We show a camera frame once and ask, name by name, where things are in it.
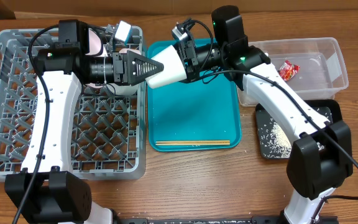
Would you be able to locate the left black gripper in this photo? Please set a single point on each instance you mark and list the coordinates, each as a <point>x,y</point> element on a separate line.
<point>124,68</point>

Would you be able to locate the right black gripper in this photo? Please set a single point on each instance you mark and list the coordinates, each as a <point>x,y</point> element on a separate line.
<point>188,62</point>

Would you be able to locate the white paper cup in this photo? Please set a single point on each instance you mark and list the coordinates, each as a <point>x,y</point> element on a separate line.
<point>173,69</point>

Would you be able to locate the red snack wrapper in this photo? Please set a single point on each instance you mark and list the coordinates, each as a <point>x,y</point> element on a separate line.
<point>288,70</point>

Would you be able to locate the white rice pile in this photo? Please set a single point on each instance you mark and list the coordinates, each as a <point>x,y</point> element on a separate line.
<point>274,143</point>

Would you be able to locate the pink small bowl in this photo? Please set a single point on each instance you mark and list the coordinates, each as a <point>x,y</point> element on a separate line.
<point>129,53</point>

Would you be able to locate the grey-white shallow bowl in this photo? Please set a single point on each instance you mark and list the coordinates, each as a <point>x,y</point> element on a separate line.
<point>122,90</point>

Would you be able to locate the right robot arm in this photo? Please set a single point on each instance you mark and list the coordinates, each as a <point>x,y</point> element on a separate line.
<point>321,150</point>

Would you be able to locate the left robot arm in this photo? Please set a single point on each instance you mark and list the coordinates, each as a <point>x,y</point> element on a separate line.
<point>46,190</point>

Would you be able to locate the clear plastic waste bin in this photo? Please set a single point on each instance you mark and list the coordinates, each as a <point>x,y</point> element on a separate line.
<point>322,70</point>

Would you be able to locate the teal plastic serving tray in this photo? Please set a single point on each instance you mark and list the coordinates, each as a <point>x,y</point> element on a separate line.
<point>194,112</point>

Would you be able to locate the grey plastic dish rack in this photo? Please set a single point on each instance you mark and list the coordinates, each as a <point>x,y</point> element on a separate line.
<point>108,137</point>

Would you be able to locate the upper wooden chopstick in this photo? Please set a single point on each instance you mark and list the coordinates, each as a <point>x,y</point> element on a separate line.
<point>195,141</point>

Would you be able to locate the black rectangular tray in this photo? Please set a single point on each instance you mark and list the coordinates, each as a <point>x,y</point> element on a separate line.
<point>328,108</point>

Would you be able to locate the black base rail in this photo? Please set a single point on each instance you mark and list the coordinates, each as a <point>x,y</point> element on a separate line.
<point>252,220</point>

